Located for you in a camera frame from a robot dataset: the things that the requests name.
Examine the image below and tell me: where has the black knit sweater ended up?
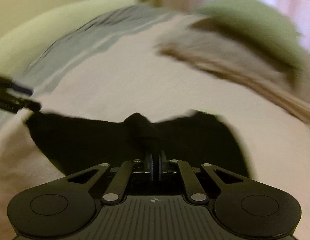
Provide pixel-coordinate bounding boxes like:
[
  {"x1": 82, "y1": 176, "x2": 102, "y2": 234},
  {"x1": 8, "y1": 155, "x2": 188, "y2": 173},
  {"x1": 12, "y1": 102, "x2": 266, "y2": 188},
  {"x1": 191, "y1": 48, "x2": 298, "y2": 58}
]
[{"x1": 25, "y1": 111, "x2": 249, "y2": 177}]

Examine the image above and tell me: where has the striped bed cover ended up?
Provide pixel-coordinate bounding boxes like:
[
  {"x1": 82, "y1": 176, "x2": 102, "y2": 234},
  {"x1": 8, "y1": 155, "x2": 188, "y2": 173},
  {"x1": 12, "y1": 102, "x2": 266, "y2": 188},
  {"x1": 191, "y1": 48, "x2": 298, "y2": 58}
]
[{"x1": 0, "y1": 3, "x2": 310, "y2": 233}]

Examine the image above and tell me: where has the grey folded blanket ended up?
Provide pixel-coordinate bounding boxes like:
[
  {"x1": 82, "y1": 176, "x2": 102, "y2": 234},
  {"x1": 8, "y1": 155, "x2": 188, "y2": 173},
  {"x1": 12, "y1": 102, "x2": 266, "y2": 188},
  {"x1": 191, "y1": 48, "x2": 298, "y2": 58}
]
[{"x1": 157, "y1": 18, "x2": 296, "y2": 83}]

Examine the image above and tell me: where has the beige folded blanket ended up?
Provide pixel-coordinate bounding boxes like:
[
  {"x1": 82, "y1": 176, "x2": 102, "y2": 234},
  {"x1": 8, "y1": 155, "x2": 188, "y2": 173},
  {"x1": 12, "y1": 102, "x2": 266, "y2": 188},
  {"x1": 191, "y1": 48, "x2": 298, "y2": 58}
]
[{"x1": 159, "y1": 44, "x2": 310, "y2": 126}]

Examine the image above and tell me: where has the green knit pillow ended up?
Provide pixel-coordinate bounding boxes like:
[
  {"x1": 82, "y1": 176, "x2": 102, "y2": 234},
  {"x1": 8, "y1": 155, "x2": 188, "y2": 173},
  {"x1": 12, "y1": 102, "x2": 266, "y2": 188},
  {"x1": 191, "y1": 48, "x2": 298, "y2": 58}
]
[{"x1": 194, "y1": 0, "x2": 307, "y2": 86}]

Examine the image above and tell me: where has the white bed frame edge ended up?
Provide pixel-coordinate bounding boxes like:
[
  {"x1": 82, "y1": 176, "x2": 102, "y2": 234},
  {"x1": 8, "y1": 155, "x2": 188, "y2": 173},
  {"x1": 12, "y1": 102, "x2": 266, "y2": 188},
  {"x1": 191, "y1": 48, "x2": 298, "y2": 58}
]
[{"x1": 0, "y1": 0, "x2": 139, "y2": 76}]

